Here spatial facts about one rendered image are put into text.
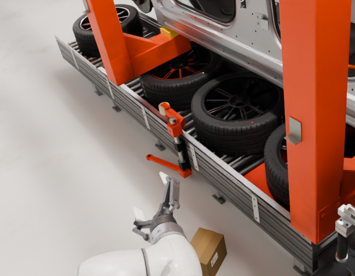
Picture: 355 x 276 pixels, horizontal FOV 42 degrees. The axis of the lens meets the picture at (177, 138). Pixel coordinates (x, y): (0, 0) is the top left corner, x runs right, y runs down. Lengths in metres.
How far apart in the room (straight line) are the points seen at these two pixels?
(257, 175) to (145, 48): 1.30
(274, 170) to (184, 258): 1.55
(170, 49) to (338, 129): 2.03
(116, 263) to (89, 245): 2.06
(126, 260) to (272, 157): 1.67
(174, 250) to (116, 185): 2.36
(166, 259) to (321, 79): 0.84
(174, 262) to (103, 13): 2.40
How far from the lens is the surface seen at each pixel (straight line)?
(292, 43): 1.61
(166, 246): 1.11
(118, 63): 3.41
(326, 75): 1.64
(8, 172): 4.00
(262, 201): 2.57
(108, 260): 1.08
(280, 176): 2.53
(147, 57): 3.52
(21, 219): 3.53
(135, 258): 1.08
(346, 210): 1.71
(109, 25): 3.30
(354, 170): 2.13
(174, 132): 2.97
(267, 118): 2.90
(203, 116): 3.00
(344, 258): 1.88
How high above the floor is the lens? 2.29
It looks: 38 degrees down
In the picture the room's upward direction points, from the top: 14 degrees counter-clockwise
